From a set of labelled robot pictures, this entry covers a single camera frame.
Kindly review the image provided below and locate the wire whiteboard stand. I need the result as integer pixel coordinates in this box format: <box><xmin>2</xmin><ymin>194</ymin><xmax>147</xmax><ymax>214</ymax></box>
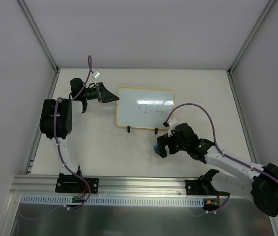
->
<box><xmin>126</xmin><ymin>126</ymin><xmax>158</xmax><ymax>135</ymax></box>

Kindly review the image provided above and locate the yellow framed whiteboard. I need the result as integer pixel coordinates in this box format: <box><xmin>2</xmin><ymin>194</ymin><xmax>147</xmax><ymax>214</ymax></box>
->
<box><xmin>116</xmin><ymin>87</ymin><xmax>175</xmax><ymax>130</ymax></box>

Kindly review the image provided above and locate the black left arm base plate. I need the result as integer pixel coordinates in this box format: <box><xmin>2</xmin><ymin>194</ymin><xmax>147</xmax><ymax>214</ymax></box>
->
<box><xmin>55</xmin><ymin>173</ymin><xmax>99</xmax><ymax>194</ymax></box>

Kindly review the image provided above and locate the white slotted cable duct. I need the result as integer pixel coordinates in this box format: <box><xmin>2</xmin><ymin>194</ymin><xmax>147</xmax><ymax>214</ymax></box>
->
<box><xmin>20</xmin><ymin>195</ymin><xmax>204</xmax><ymax>208</ymax></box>

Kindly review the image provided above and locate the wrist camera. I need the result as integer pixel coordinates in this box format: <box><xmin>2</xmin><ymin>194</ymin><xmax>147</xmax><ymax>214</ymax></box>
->
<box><xmin>92</xmin><ymin>71</ymin><xmax>100</xmax><ymax>79</ymax></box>
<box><xmin>163</xmin><ymin>118</ymin><xmax>179</xmax><ymax>137</ymax></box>

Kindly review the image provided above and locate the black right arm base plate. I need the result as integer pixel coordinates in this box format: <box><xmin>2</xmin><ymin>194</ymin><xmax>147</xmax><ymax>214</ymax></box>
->
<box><xmin>185</xmin><ymin>169</ymin><xmax>219</xmax><ymax>196</ymax></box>

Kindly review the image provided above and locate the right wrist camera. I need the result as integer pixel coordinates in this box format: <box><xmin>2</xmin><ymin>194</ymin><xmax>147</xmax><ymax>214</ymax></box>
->
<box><xmin>163</xmin><ymin>118</ymin><xmax>179</xmax><ymax>137</ymax></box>

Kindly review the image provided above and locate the aluminium mounting rail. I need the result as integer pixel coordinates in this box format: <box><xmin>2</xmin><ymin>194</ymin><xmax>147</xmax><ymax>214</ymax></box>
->
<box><xmin>9</xmin><ymin>174</ymin><xmax>277</xmax><ymax>199</ymax></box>

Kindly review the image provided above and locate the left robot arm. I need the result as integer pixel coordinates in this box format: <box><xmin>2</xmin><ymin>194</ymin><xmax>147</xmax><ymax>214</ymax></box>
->
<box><xmin>39</xmin><ymin>78</ymin><xmax>119</xmax><ymax>192</ymax></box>

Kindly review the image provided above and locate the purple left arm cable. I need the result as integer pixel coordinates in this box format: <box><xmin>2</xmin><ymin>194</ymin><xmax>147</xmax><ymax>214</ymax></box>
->
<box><xmin>18</xmin><ymin>55</ymin><xmax>94</xmax><ymax>220</ymax></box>

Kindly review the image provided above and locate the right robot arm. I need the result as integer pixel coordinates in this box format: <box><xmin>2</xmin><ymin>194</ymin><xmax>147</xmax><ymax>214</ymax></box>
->
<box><xmin>154</xmin><ymin>119</ymin><xmax>278</xmax><ymax>217</ymax></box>

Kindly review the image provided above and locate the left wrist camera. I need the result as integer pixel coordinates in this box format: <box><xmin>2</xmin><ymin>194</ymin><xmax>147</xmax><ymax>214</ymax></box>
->
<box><xmin>92</xmin><ymin>71</ymin><xmax>100</xmax><ymax>79</ymax></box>

